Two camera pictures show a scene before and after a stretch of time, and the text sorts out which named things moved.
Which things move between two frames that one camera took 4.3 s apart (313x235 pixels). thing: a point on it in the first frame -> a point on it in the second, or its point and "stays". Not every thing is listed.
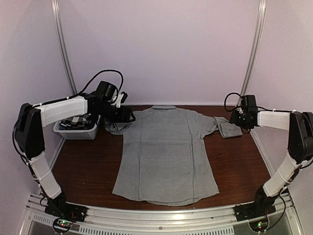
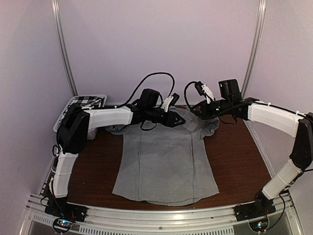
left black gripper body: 112,115 -> 151,117
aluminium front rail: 162,220 stays
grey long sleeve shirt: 164,158 stays
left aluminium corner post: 58,28 stays
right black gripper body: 239,121 -> 224,109
